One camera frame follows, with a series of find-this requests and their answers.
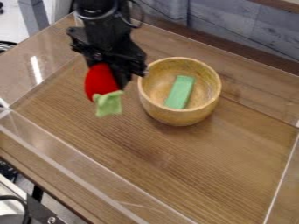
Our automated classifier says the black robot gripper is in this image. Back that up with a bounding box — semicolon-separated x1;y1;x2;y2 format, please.
67;17;147;89

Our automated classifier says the green rectangular block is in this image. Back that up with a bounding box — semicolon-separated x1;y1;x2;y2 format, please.
164;75;195;109

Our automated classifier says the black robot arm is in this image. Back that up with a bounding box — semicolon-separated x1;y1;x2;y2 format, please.
67;0;147;89

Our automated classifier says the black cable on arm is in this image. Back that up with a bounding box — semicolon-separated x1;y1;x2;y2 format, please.
117;0;145;30

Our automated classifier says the wooden bowl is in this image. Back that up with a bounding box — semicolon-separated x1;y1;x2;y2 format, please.
137;57;222;126

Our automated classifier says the black device lower left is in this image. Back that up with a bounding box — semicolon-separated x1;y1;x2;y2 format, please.
0;195;67;224

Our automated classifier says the grey post upper left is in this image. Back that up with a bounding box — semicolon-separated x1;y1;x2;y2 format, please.
17;0;51;36

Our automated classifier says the clear acrylic tray enclosure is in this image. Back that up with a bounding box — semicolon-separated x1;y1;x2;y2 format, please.
0;17;299;224

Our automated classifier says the red plush fruit green leaf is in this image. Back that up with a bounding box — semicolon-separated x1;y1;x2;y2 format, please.
84;63;124;117

